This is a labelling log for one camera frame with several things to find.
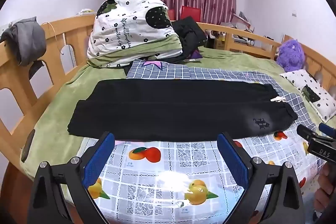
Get white flower print pillow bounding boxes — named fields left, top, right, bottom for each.
left=280, top=69, right=336, bottom=122

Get pile of black clothes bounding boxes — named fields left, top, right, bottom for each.
left=147, top=17, right=208, bottom=63

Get folded white flower quilt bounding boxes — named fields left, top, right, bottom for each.
left=87, top=0, right=183, bottom=68

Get black pants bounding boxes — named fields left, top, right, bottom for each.
left=67, top=79, right=298, bottom=142

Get person's right hand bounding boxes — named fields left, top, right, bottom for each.
left=314, top=161, right=336, bottom=217

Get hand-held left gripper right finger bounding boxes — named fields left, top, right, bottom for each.
left=217, top=132, right=306, bottom=224

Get pile of papers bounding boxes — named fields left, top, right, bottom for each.
left=219, top=11, right=255, bottom=33

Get wooden bed frame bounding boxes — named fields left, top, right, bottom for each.
left=0, top=13, right=336, bottom=214

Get green fleece blanket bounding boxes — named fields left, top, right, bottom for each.
left=20, top=47, right=336, bottom=182

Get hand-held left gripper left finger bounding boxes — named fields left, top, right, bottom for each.
left=28, top=132, right=116, bottom=224

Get purple plush toy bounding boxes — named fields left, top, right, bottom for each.
left=276, top=39, right=306, bottom=72

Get white charging cable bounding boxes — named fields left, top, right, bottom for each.
left=42, top=22, right=66, bottom=56

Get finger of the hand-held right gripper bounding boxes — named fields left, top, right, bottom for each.
left=319, top=122, right=336, bottom=138
left=297, top=123, right=319, bottom=140

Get yellow white packet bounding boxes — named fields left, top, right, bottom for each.
left=76, top=7, right=95, bottom=16

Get fruit print plastic mat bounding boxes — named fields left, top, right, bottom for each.
left=77, top=123, right=324, bottom=223

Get grey garment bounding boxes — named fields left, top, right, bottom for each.
left=0, top=17, right=47, bottom=80

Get purple cloth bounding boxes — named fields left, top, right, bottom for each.
left=188, top=49, right=203, bottom=60

